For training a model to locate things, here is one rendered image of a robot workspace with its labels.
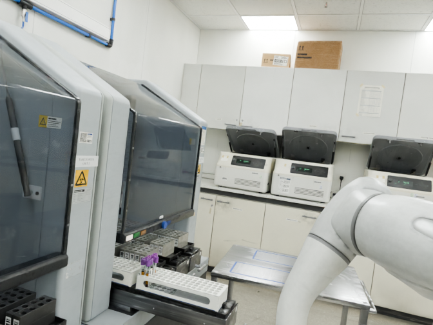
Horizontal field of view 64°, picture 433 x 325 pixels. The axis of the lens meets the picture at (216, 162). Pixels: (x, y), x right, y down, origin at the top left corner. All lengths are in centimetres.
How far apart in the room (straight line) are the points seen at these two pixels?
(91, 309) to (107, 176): 42
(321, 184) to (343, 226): 265
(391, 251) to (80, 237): 79
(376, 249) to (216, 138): 364
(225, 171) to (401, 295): 191
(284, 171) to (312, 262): 269
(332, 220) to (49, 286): 76
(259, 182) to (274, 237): 55
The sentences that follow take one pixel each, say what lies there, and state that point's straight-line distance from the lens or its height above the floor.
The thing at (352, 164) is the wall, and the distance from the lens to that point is 399.
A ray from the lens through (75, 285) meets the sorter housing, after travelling 113.
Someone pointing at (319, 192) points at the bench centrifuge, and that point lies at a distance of 339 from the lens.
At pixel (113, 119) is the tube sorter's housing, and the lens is 111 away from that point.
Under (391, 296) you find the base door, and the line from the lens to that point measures 360.
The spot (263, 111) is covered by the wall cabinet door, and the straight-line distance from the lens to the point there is 375.
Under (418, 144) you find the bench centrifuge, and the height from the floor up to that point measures 154.
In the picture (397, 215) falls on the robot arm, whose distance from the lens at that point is 67.
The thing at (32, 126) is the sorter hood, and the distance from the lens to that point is 87.
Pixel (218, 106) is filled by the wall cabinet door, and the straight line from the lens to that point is 389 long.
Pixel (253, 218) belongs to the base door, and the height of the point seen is 65.
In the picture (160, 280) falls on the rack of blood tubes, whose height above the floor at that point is 87.
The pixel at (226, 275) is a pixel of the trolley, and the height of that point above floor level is 82.
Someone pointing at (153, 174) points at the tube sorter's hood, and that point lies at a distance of 134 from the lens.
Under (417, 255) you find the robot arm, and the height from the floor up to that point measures 120.
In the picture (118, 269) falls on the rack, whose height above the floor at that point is 86.
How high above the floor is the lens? 133
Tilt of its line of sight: 3 degrees down
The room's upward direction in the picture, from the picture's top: 7 degrees clockwise
